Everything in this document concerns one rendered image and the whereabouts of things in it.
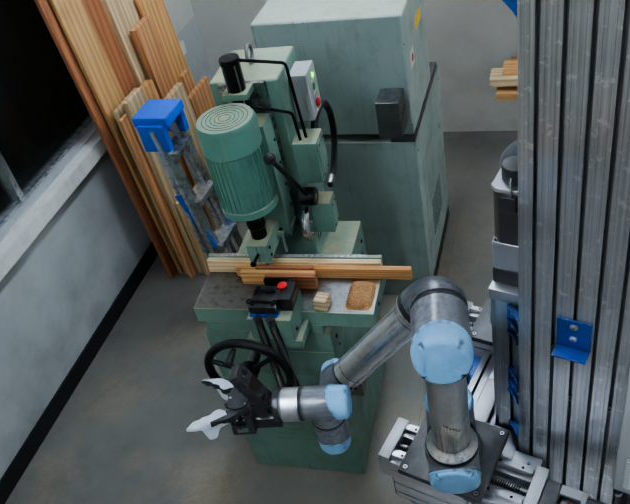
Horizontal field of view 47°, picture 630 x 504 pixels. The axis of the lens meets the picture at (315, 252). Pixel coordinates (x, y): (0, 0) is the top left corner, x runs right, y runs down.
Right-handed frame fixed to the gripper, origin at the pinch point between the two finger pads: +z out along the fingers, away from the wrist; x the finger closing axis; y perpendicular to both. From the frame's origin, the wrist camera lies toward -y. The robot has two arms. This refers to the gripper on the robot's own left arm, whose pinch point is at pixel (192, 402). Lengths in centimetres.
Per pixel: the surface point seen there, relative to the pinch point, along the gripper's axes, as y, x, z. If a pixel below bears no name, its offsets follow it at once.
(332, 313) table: 26, 62, -23
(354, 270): 20, 76, -30
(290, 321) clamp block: 21, 54, -11
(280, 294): 15, 59, -9
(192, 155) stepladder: 12, 162, 44
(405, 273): 21, 74, -46
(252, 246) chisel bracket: 7, 75, 1
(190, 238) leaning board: 72, 195, 70
